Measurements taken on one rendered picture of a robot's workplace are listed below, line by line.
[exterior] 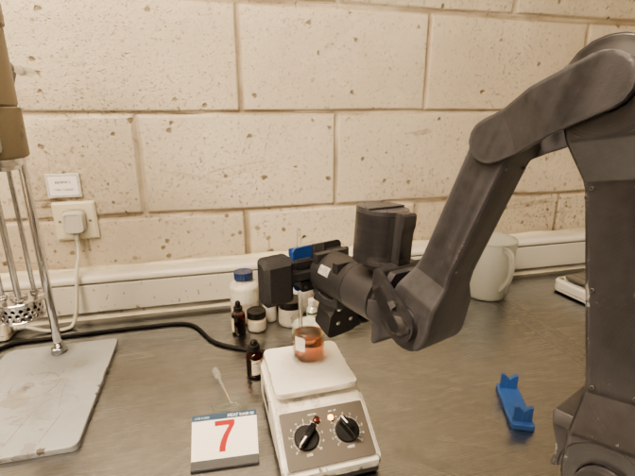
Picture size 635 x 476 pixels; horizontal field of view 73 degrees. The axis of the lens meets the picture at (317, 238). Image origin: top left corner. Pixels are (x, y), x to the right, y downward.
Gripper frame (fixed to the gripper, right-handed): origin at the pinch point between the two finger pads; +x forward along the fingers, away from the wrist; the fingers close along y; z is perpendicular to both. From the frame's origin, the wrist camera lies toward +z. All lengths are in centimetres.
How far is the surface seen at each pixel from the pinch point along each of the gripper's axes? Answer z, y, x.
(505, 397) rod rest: 24.9, 27.9, -16.1
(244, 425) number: 22.9, -10.8, -0.6
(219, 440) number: 23.8, -14.4, -0.3
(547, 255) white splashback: 21, 89, 12
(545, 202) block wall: 6, 91, 16
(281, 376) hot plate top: 16.9, -4.8, -0.9
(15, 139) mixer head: -16.3, -31.0, 25.4
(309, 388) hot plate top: 17.0, -2.9, -5.6
